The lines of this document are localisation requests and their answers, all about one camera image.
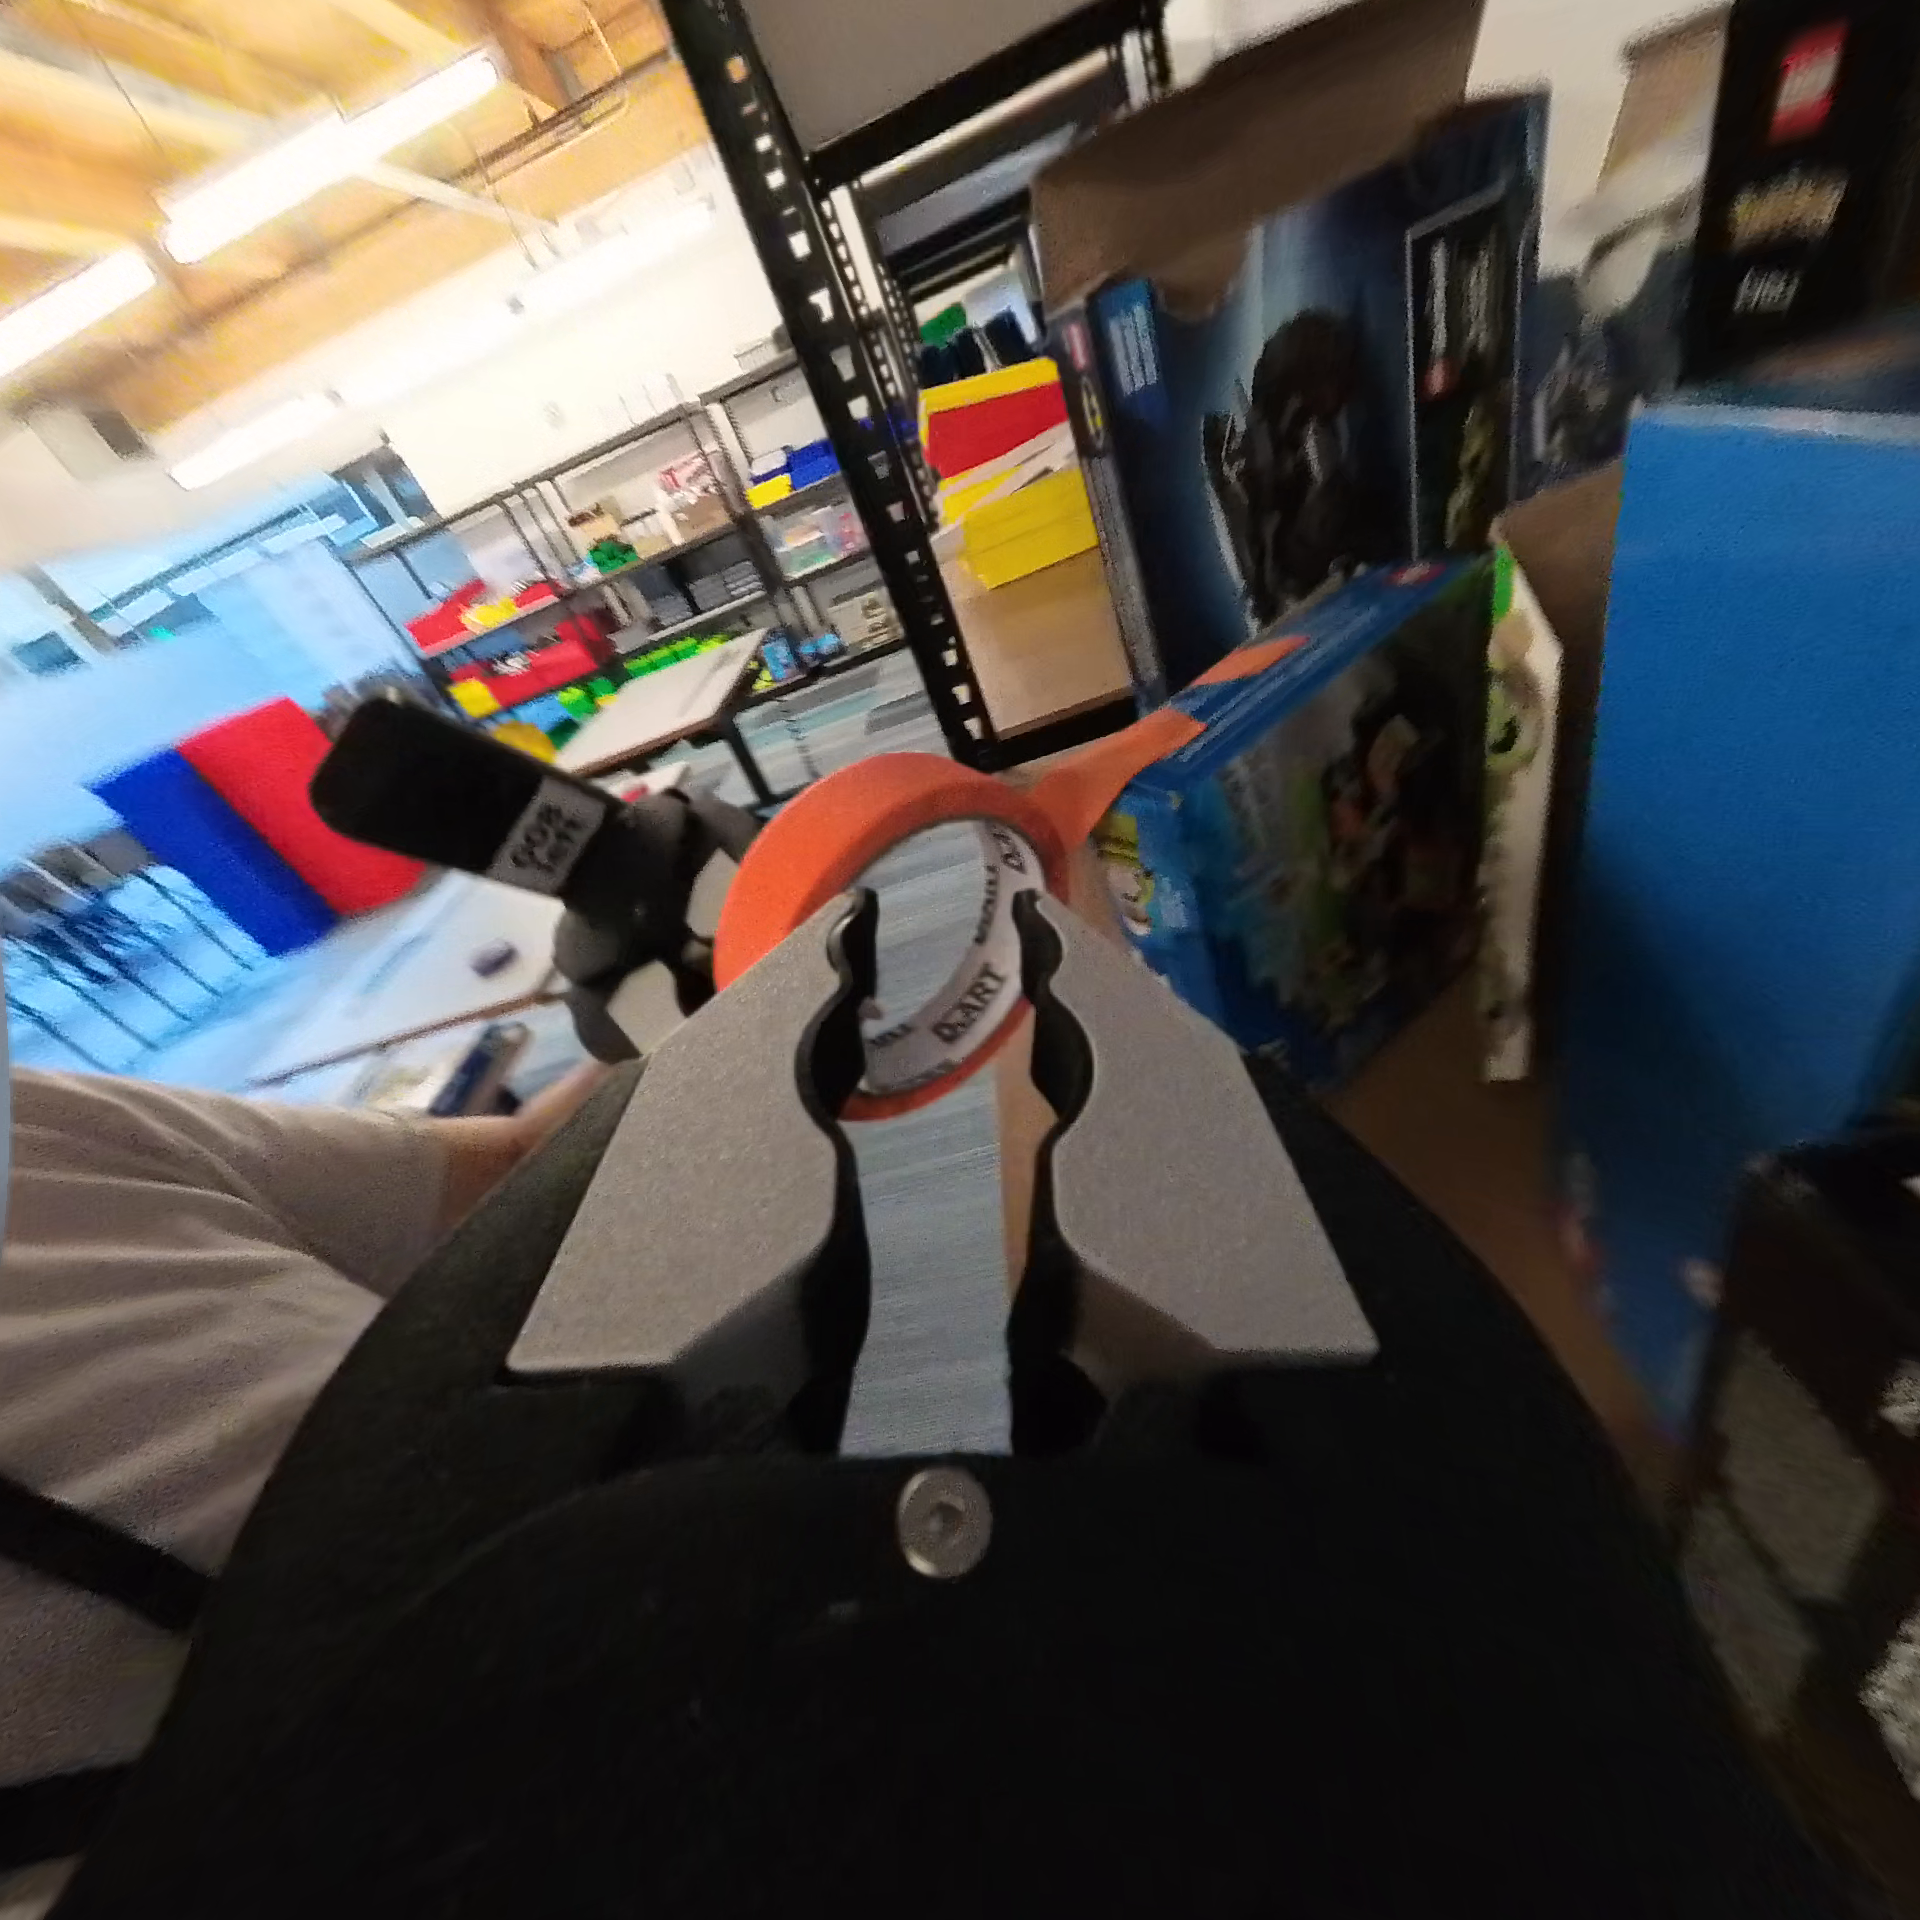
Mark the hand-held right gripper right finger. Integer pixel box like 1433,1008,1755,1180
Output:
1004,892,1376,1444

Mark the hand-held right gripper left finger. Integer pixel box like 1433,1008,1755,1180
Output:
507,884,882,1456

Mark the blue toy car box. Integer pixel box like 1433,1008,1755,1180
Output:
1103,553,1503,1084

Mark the orange masking tape roll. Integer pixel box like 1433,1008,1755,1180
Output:
709,716,1206,1125

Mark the person's left forearm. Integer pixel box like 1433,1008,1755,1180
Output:
433,1048,606,1180

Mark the red and blue panel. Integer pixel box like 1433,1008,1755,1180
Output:
83,699,440,959

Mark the shelf with coloured bins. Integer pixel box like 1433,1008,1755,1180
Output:
350,354,909,756

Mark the white table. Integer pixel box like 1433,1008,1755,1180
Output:
551,634,782,804

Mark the person's white shirt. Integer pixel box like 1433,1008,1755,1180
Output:
0,1067,454,1792

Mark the black metal shelf rack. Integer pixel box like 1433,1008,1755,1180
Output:
664,0,1176,775

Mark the green toy box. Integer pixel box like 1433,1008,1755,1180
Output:
1477,544,1567,1084

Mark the long ceiling light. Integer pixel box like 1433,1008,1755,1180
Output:
0,249,163,382
156,47,507,265

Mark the stack of yellow red bins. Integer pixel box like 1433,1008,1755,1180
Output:
923,354,1109,596

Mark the plain blue brick-pattern box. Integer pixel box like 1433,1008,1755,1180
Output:
1558,387,1920,1444

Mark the dark patterned box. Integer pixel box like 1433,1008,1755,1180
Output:
1669,1138,1920,1881

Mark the dark blue toy box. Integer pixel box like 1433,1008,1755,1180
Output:
1045,92,1550,711

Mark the brown cardboard box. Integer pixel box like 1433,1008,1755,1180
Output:
1026,0,1487,320

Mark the black toy box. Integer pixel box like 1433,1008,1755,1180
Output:
1686,0,1920,382

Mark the black strap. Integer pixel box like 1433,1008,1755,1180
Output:
0,1472,213,1632

